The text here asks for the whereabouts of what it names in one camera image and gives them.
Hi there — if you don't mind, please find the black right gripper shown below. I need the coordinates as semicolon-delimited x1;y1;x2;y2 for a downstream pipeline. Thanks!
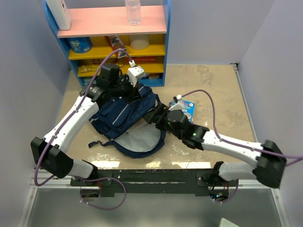
142;102;184;140

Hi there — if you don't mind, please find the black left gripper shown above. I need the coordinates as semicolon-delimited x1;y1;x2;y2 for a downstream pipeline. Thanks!
110;74;143;104

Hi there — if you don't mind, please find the blue children's book underneath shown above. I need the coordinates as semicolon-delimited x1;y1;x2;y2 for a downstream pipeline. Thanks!
170;100;195;122

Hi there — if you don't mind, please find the navy blue student backpack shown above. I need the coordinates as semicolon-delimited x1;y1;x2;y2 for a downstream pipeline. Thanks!
89;84;166;158

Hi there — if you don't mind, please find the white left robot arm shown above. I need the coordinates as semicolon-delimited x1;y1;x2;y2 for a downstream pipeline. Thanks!
30;64;146;185

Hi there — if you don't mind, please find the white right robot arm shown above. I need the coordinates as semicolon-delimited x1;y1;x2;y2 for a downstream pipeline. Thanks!
144;104;287;189

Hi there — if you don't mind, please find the orange snack bag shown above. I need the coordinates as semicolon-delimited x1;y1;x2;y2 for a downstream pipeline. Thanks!
105;35;126;59

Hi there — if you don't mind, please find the orange flat box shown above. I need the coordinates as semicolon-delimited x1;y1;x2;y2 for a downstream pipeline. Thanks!
132;56;157;63

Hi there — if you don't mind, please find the yellow snack packet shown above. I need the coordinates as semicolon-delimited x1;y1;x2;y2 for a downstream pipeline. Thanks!
78;63;124;73

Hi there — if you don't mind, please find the white round container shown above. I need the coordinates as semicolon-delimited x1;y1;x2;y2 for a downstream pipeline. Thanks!
129;34;150;50

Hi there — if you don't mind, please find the blue wooden shelf unit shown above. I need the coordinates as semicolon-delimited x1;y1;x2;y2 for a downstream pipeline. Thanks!
43;0;171;87

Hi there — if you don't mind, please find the blue round tin can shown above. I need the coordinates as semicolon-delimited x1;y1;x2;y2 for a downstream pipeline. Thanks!
67;37;92;53

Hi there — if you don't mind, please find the clear plastic water bottle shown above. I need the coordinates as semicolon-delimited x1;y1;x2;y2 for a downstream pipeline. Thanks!
125;0;142;26

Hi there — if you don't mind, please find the white rectangular box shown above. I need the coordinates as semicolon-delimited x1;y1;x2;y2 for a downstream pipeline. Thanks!
46;0;72;31

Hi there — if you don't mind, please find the white paper corner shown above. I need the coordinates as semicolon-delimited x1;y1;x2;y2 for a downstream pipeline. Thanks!
219;218;239;227

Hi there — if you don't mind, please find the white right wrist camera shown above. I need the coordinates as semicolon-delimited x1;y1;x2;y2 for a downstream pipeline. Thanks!
169;95;184;111

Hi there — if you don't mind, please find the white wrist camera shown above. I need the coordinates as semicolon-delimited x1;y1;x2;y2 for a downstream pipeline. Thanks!
127;60;146;87
169;95;184;111

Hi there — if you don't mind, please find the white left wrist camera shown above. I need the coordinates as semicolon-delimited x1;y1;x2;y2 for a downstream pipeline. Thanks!
127;60;146;87

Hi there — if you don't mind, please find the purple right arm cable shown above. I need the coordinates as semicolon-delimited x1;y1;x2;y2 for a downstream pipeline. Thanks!
175;89;303;203

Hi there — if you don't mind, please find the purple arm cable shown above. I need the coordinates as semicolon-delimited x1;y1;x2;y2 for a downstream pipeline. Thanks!
34;48;136;210
175;89;303;203

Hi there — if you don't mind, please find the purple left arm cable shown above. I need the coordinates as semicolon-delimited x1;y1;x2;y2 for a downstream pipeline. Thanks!
34;48;136;210

